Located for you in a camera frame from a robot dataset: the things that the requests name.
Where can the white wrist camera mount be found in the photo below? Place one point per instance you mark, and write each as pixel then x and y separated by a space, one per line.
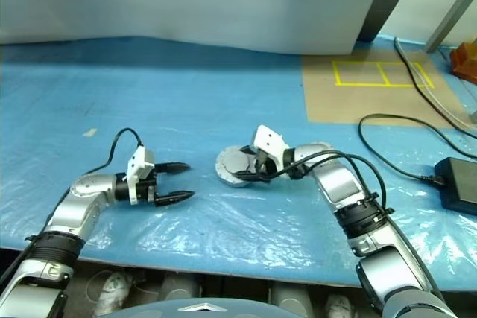
pixel 136 173
pixel 270 141

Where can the grey rounded cylinder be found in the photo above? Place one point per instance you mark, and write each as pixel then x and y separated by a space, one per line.
pixel 290 295
pixel 182 288

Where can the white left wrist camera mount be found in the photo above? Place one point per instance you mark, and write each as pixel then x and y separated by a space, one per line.
pixel 136 173

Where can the white robot foot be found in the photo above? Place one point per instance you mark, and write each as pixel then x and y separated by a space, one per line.
pixel 337 305
pixel 112 288

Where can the grey robot torso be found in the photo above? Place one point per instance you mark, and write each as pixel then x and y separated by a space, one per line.
pixel 201 308

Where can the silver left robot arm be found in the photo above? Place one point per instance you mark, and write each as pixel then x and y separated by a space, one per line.
pixel 71 213

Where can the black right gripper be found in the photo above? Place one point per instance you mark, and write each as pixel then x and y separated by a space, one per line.
pixel 265 167

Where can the silver motor housing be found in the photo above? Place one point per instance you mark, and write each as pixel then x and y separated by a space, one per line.
pixel 233 182

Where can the round grey motor lid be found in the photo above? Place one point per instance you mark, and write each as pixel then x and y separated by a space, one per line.
pixel 233 163

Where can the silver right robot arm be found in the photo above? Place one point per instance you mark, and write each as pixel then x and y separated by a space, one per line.
pixel 343 184

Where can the blue plastic table sheet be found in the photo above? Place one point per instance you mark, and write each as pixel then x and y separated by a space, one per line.
pixel 186 87

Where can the small pale tape scrap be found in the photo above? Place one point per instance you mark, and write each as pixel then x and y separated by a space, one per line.
pixel 90 132

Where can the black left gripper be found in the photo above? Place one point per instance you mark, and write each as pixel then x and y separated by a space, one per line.
pixel 149 184

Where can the black power adapter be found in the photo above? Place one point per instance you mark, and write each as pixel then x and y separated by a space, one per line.
pixel 460 184

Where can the grey metal post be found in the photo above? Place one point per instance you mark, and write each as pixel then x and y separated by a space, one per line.
pixel 451 12

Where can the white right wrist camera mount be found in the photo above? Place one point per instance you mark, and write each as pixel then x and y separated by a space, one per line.
pixel 270 141

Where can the brown wooden block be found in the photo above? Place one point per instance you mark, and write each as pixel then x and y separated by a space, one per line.
pixel 466 61

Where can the brown cardboard sheet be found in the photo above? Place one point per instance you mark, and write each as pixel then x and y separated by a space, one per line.
pixel 328 102

